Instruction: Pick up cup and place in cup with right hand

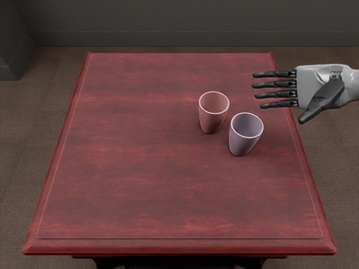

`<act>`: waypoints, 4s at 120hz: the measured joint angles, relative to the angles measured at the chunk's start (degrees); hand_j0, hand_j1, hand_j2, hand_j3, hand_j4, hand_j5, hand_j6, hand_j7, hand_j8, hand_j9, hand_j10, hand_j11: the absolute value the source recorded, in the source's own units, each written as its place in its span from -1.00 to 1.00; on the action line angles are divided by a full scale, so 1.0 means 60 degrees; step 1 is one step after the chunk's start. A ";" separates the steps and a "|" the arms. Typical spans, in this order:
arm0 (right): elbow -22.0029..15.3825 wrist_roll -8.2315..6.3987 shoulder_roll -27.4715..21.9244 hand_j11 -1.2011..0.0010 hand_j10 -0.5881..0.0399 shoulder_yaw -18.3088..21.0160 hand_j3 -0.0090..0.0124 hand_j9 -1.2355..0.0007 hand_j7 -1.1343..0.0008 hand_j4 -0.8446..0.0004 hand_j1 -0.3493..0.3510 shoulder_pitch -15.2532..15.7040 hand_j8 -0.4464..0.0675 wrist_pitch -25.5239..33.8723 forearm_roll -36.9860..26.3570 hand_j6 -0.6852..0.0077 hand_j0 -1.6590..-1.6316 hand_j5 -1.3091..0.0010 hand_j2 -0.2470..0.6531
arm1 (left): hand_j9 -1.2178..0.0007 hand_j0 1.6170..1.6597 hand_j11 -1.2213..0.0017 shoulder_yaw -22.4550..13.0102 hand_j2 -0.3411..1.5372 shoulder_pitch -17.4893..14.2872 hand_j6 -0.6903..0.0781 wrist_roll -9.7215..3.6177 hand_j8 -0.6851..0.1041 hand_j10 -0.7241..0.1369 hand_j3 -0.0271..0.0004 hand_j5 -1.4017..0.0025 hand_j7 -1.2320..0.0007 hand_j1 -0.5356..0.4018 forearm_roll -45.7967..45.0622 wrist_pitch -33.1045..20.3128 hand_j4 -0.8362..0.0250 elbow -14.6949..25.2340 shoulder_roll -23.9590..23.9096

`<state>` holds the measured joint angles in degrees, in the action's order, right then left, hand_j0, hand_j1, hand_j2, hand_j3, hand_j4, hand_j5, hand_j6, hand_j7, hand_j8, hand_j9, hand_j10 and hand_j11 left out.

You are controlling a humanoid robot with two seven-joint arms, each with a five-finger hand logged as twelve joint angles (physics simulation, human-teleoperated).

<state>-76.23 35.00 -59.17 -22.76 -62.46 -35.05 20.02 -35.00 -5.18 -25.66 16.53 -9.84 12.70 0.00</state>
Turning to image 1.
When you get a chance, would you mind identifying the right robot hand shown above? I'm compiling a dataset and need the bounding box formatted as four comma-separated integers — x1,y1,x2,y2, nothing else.
252,63,359,124

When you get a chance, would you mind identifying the lilac cup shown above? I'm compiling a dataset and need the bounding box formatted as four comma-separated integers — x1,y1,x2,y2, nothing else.
228,112,265,157

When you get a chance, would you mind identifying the pink cup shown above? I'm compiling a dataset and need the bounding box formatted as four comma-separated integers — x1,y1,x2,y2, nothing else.
199,91,230,135

